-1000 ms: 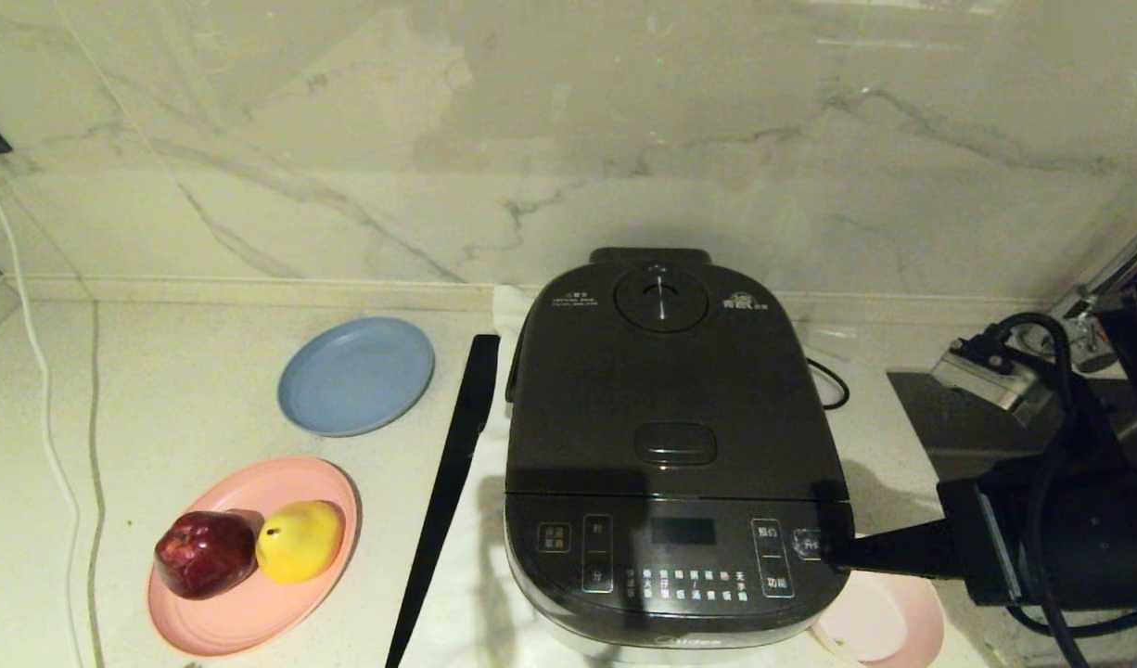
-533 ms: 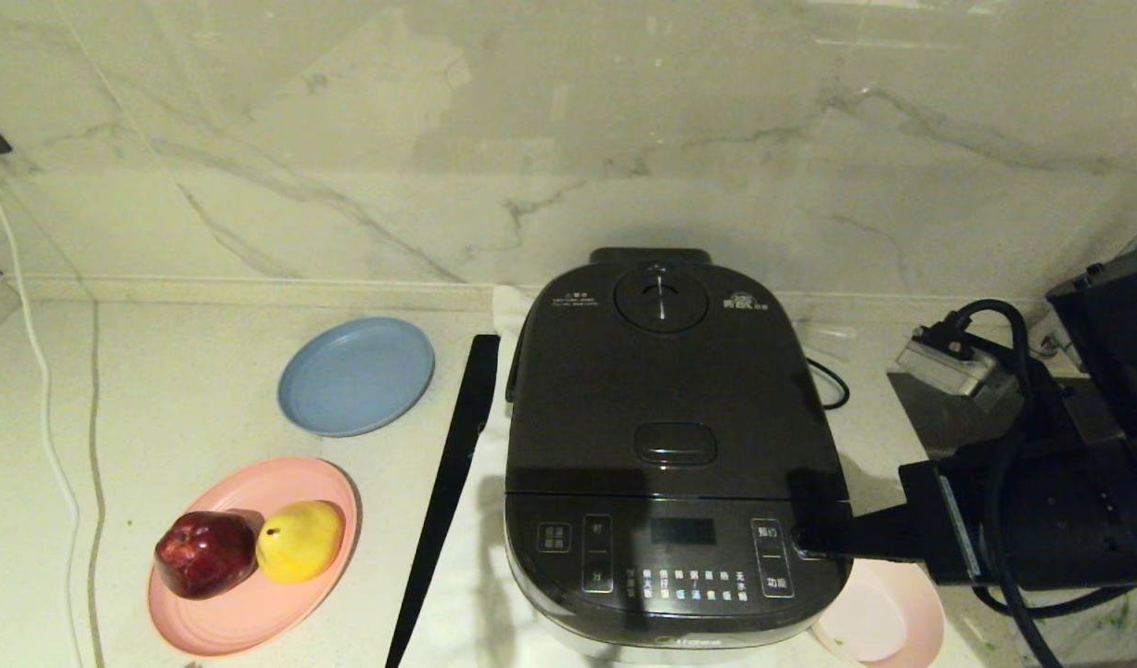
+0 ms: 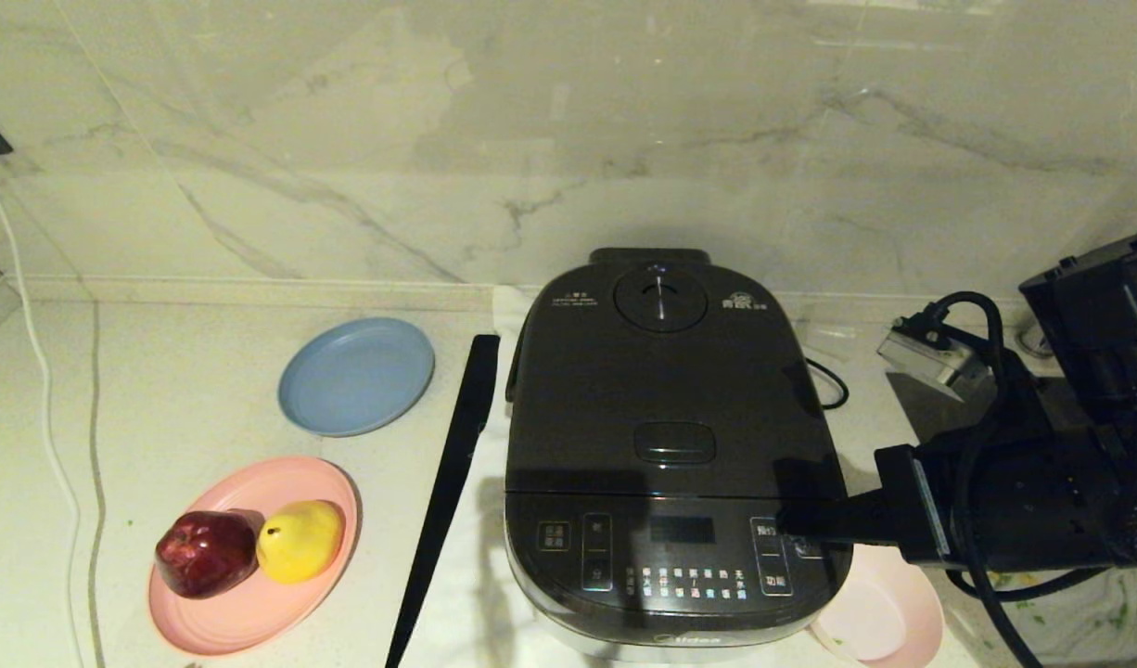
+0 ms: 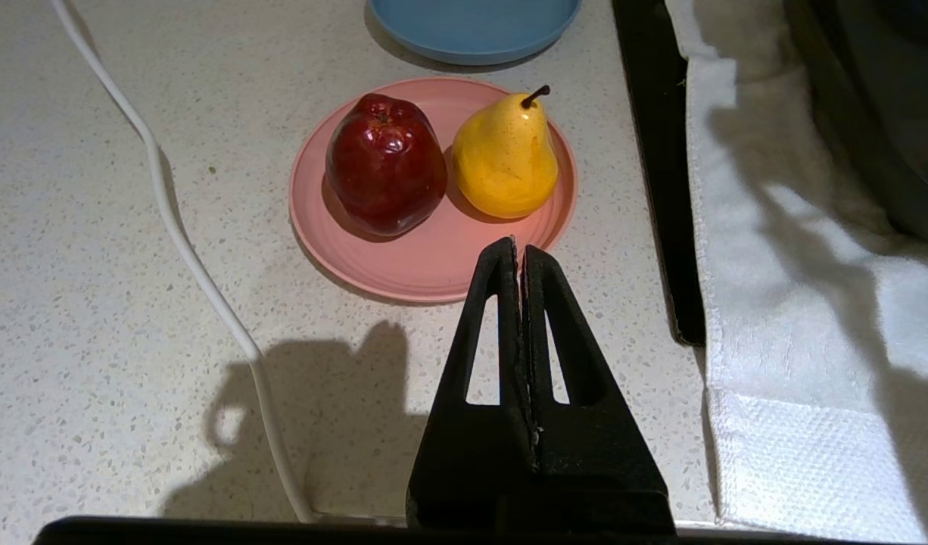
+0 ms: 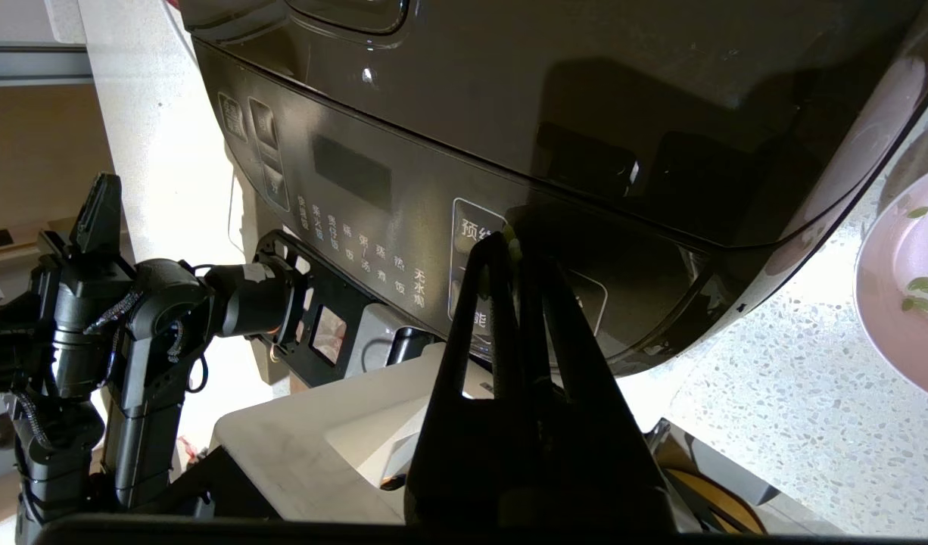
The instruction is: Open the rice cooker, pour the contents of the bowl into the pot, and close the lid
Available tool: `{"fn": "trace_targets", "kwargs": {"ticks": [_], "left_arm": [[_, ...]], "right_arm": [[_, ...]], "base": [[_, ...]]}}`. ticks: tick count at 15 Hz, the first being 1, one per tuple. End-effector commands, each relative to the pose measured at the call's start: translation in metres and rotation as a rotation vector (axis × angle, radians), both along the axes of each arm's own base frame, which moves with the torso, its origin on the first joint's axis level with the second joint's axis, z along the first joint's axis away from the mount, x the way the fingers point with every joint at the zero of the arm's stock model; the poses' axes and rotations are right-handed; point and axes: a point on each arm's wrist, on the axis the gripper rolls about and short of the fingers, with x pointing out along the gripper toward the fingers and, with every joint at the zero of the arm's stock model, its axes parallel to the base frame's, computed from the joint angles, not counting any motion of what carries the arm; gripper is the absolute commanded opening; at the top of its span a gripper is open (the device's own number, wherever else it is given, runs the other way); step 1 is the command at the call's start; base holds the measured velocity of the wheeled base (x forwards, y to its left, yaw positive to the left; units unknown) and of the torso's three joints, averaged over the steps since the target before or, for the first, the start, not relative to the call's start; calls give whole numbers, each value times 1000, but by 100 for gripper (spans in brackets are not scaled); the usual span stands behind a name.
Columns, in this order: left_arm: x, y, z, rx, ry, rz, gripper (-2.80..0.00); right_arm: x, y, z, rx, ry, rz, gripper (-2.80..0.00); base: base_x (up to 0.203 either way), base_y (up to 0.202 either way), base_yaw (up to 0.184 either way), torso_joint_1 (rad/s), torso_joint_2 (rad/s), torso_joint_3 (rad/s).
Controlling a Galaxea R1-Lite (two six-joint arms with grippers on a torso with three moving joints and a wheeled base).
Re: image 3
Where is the pink bowl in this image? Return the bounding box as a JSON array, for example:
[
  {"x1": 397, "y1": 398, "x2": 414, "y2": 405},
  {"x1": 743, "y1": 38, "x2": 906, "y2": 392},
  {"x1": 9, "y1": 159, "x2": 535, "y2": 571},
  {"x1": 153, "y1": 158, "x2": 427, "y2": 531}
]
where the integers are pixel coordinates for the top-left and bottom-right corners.
[{"x1": 812, "y1": 543, "x2": 945, "y2": 668}]

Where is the black rice cooker lid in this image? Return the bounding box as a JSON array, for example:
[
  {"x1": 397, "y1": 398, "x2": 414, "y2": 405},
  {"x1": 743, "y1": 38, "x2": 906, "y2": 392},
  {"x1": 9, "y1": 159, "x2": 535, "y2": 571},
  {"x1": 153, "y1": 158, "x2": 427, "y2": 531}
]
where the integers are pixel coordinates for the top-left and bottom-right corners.
[{"x1": 505, "y1": 248, "x2": 848, "y2": 509}]

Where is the white stained cloth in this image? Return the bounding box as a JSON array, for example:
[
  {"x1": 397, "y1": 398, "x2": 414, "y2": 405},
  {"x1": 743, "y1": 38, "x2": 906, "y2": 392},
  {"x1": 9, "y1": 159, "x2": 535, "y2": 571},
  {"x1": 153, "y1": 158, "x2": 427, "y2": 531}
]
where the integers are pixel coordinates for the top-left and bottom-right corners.
[{"x1": 981, "y1": 564, "x2": 1137, "y2": 665}]

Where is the long black flat strip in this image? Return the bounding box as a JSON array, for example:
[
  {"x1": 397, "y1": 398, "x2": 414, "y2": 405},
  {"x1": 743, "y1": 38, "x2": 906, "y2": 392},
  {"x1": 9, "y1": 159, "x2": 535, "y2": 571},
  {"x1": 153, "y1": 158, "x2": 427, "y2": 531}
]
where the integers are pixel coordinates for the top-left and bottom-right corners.
[{"x1": 386, "y1": 335, "x2": 502, "y2": 668}]

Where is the blue plate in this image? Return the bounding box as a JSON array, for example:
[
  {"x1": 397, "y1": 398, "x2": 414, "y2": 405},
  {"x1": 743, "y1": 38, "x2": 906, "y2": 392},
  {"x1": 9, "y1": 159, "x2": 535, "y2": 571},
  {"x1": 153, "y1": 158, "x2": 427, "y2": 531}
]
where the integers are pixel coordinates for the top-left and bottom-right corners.
[{"x1": 277, "y1": 316, "x2": 437, "y2": 438}]

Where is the yellow pear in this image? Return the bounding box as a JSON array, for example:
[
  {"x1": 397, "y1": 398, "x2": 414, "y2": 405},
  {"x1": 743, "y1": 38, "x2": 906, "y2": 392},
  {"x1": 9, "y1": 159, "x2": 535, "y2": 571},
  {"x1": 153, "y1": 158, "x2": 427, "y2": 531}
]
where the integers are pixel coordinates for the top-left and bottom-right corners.
[{"x1": 255, "y1": 499, "x2": 346, "y2": 585}]

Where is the pink plate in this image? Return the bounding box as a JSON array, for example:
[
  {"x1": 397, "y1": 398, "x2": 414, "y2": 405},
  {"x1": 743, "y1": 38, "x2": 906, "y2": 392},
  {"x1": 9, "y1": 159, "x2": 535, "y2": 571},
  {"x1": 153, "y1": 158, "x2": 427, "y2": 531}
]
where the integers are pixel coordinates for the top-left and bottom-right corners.
[{"x1": 147, "y1": 455, "x2": 361, "y2": 657}]

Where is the red apple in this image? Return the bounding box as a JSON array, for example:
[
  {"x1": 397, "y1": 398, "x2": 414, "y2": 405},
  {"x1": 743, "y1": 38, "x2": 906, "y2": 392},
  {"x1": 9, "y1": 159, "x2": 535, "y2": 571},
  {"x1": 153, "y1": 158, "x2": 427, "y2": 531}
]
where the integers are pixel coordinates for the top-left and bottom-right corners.
[{"x1": 155, "y1": 509, "x2": 259, "y2": 599}]

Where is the black power cord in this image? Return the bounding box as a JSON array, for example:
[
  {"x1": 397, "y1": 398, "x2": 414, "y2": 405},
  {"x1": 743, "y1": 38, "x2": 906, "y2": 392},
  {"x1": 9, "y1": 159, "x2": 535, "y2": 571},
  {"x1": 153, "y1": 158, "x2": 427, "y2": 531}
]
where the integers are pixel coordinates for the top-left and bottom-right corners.
[{"x1": 803, "y1": 357, "x2": 850, "y2": 412}]

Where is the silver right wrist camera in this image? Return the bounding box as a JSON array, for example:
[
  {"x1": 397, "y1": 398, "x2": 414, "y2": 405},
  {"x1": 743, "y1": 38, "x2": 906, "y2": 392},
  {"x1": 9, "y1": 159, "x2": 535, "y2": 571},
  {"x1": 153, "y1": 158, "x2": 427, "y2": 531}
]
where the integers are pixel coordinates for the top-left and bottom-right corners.
[{"x1": 877, "y1": 314, "x2": 989, "y2": 400}]

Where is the white cable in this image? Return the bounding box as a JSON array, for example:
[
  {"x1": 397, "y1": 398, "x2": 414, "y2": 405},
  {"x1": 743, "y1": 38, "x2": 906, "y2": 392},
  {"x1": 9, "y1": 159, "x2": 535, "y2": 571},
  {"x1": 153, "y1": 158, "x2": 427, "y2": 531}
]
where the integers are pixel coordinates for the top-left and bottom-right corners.
[{"x1": 0, "y1": 167, "x2": 87, "y2": 668}]

